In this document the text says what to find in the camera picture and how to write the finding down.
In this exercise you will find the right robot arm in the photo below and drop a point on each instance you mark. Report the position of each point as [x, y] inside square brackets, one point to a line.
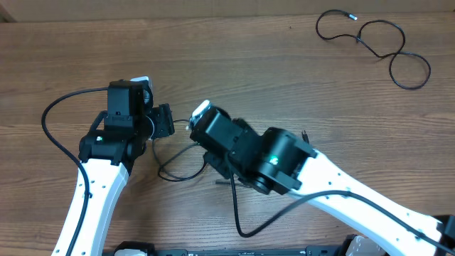
[282, 162]

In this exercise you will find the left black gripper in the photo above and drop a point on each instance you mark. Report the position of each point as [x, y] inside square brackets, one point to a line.
[163, 123]

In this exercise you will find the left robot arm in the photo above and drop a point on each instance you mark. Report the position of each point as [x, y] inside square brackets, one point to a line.
[107, 153]

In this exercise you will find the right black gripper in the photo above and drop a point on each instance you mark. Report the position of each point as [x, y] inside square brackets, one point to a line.
[220, 166]

